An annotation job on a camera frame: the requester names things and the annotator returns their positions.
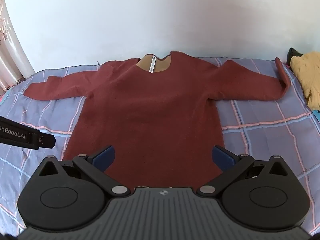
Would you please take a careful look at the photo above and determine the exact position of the dark cloth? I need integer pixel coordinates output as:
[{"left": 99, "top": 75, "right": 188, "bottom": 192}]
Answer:
[{"left": 287, "top": 47, "right": 303, "bottom": 65}]

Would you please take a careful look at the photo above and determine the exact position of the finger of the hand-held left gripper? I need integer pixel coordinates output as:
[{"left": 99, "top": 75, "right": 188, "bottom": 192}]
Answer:
[{"left": 0, "top": 116, "right": 56, "bottom": 150}]

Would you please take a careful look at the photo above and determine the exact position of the maroon long-sleeve sweater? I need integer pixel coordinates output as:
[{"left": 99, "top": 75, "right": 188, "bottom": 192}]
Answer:
[{"left": 24, "top": 51, "right": 292, "bottom": 188}]

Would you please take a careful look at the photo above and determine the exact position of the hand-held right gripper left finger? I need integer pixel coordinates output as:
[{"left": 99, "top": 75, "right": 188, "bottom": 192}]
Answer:
[{"left": 39, "top": 145, "right": 131, "bottom": 197}]

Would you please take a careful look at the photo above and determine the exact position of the tan knitted garment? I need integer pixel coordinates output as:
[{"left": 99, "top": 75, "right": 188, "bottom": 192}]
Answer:
[{"left": 290, "top": 51, "right": 320, "bottom": 111}]

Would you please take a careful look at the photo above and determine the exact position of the pink floral curtain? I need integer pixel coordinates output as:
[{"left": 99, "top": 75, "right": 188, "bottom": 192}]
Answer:
[{"left": 0, "top": 0, "right": 35, "bottom": 98}]

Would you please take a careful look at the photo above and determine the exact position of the purple plaid bed sheet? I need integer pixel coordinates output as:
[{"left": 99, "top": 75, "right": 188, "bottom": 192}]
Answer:
[{"left": 0, "top": 56, "right": 320, "bottom": 230}]

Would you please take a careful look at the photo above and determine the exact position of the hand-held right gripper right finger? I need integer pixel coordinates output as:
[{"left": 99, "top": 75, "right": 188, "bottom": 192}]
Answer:
[{"left": 197, "top": 145, "right": 291, "bottom": 197}]

